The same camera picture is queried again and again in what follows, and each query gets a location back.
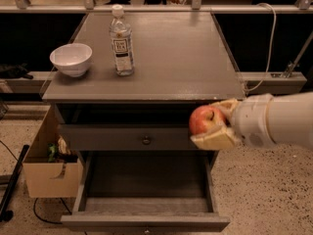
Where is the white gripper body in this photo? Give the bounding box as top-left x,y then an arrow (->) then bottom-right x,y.
231,94 -> 275,149

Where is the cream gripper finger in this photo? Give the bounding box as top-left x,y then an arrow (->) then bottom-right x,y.
191,126 -> 241,151
212,99 -> 240,121

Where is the red apple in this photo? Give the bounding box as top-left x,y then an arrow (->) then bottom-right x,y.
189,105 -> 226,135

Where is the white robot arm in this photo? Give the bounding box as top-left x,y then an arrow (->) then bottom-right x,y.
189,92 -> 313,150

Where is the grey wooden drawer cabinet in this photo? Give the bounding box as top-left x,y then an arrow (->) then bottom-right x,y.
41,11 -> 247,168

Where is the open grey middle drawer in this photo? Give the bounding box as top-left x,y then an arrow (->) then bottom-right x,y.
62,151 -> 230,235

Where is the closed grey upper drawer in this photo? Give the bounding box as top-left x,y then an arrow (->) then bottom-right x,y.
59,124 -> 197,151

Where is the clear plastic water bottle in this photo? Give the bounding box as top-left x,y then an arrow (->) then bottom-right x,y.
110,4 -> 135,76

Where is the white ceramic bowl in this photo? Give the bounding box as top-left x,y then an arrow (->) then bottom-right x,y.
50,43 -> 93,77

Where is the cardboard box with items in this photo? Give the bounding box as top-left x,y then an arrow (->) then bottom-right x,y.
22,108 -> 83,198

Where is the black pole stand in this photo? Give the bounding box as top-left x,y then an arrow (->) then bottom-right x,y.
0,145 -> 29,222

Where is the white cable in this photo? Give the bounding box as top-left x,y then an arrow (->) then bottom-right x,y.
243,2 -> 278,94

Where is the black floor cable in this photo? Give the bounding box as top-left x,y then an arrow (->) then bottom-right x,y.
32,197 -> 73,225

